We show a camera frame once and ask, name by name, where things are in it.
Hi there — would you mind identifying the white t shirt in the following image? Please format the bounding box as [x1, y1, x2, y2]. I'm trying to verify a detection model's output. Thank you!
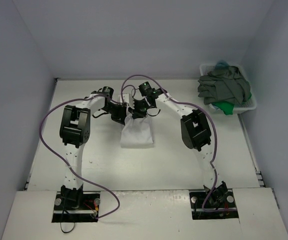
[120, 107, 154, 149]

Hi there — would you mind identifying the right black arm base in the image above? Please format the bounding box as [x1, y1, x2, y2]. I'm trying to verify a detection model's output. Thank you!
[189, 190, 239, 221]

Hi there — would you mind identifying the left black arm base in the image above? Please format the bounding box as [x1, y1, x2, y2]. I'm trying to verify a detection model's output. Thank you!
[52, 192, 101, 234]

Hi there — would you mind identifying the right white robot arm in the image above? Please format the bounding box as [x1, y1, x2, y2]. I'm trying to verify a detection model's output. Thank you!
[133, 81, 228, 213]

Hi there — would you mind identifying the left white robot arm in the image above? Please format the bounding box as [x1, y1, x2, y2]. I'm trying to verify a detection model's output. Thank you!
[60, 86, 127, 210]

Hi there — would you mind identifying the white plastic basket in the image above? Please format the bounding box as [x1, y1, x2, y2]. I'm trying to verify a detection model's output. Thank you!
[197, 60, 256, 115]

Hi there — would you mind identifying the green t shirt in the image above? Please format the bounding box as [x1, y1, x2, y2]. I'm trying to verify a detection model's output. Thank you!
[210, 95, 257, 116]

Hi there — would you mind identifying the grey t shirt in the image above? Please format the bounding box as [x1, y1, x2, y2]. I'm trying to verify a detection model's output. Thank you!
[197, 66, 251, 106]

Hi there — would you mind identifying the teal cloth in basket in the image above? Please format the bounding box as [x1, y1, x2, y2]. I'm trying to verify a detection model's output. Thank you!
[214, 60, 230, 69]

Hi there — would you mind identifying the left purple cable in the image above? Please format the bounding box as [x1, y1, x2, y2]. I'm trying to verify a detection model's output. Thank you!
[39, 96, 121, 220]

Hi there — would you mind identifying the purple cable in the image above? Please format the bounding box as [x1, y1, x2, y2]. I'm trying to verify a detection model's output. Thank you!
[39, 96, 121, 220]
[121, 74, 218, 213]

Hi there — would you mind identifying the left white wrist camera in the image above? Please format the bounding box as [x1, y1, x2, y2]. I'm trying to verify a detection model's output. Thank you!
[118, 94, 125, 104]

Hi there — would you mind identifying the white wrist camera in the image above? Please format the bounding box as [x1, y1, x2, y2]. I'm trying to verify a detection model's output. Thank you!
[123, 93, 133, 107]
[118, 94, 125, 104]

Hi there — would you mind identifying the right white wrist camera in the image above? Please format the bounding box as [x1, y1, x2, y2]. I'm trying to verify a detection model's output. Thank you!
[123, 93, 133, 107]

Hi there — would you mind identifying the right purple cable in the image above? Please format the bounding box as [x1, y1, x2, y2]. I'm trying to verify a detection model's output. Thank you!
[121, 74, 218, 213]

